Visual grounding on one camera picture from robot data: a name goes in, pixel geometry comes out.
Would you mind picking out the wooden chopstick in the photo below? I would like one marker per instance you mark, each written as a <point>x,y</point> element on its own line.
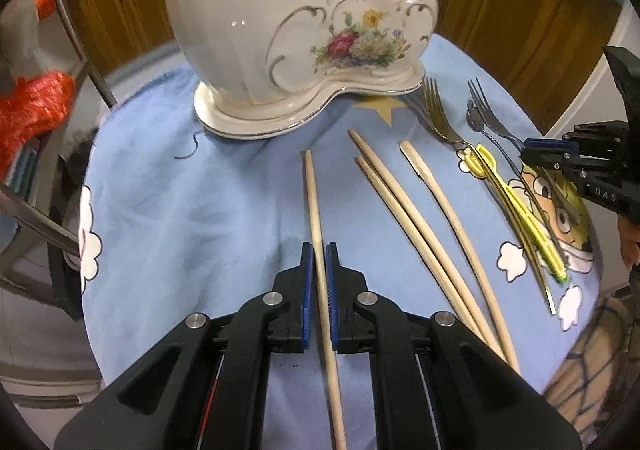
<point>316,210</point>
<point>400,200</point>
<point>450,210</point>
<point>395,215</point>

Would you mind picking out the yellow tulip plastic utensil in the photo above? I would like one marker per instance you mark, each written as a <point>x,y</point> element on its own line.
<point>525,220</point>

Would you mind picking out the white floral ceramic utensil holder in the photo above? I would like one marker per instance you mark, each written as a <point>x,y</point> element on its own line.
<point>260,30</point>

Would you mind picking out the blue cartoon printed tablecloth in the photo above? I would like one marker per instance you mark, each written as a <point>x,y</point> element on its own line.
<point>200,230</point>

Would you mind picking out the dark loose thread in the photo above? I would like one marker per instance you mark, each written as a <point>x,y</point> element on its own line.
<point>192,147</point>

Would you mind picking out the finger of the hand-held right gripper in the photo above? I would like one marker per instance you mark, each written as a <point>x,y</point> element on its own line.
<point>550,161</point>
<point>547,145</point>

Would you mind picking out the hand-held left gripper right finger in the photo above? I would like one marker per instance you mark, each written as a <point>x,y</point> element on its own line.
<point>331,300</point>

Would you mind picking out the red crumpled plastic bag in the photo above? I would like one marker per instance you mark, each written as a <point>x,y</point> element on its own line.
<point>35,105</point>

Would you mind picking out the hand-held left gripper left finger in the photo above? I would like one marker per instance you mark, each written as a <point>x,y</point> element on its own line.
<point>307,300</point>

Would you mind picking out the silver fork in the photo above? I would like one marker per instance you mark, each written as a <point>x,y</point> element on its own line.
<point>482,100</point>

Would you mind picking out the gold fork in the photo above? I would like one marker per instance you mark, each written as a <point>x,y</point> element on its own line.
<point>436,115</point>

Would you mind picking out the person's right hand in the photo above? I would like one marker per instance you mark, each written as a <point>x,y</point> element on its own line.
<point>631,245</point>

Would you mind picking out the metal shelf rack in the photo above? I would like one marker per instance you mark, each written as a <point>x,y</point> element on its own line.
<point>75,45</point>

